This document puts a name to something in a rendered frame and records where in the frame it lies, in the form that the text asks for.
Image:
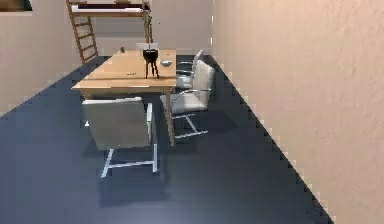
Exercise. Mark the white bowl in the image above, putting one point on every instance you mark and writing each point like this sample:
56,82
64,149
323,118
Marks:
166,62

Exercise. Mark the small dark cup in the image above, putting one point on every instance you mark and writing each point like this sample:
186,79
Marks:
122,50

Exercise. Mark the light wooden table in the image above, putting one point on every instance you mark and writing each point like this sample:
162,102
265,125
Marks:
126,71

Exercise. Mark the black pot on tripod stand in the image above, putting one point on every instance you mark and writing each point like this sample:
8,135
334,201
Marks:
150,61

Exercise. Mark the wooden loft bed with ladder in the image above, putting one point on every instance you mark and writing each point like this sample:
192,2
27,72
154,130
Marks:
100,20

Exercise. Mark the white cantilever chair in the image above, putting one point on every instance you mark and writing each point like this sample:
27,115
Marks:
188,78
196,91
118,123

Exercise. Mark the dark framed wall picture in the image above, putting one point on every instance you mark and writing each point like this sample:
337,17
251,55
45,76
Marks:
15,5

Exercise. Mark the green house plant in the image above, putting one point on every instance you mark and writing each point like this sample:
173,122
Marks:
148,25

